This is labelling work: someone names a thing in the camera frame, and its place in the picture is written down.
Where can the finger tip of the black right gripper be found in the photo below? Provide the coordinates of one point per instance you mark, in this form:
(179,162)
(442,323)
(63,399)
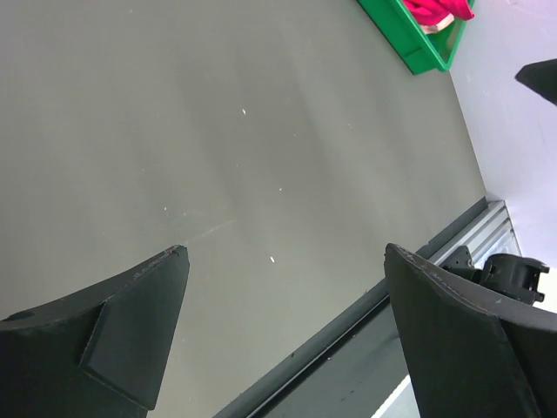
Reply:
(540,77)

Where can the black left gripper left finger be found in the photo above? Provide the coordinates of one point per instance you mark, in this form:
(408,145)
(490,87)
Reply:
(99,352)

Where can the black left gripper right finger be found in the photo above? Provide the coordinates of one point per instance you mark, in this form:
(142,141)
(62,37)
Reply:
(470,352)

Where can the red t-shirt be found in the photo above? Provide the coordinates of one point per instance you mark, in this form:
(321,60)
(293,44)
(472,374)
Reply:
(434,16)

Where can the green plastic bin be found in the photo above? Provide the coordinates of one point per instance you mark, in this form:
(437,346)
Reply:
(419,51)

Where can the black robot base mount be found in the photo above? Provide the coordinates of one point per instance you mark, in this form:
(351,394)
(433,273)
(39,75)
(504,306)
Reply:
(513,276)

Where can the aluminium frame rail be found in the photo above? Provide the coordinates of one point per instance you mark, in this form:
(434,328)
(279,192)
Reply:
(489,233)

